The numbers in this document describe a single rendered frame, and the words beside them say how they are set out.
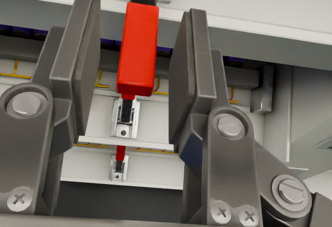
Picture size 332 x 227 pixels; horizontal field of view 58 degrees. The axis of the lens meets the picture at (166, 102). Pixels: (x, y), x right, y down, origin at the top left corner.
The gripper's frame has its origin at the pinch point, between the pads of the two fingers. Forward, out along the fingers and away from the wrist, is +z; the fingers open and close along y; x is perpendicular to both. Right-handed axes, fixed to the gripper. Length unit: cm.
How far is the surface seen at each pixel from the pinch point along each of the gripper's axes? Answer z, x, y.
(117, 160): 12.9, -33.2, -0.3
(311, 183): 14, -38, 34
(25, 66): 14.8, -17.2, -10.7
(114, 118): 10.0, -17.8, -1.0
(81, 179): 12.1, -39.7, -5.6
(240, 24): 5.7, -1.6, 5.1
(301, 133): 7.6, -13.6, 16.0
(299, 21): 6.3, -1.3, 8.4
